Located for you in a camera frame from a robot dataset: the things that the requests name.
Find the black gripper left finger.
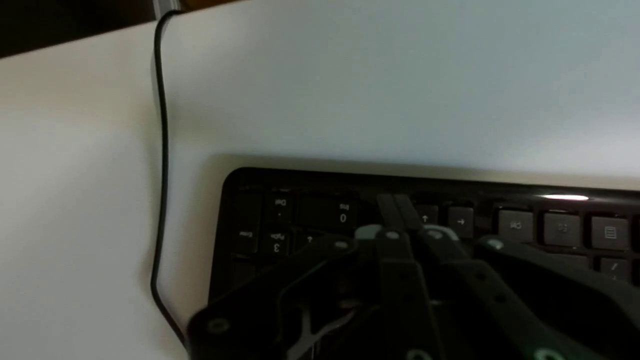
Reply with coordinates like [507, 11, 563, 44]
[184, 192, 450, 360]

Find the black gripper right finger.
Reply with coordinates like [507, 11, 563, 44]
[396, 192, 640, 360]

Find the black computer keyboard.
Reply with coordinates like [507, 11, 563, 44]
[206, 164, 640, 324]

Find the black keyboard cable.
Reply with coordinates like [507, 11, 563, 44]
[149, 8, 195, 349]

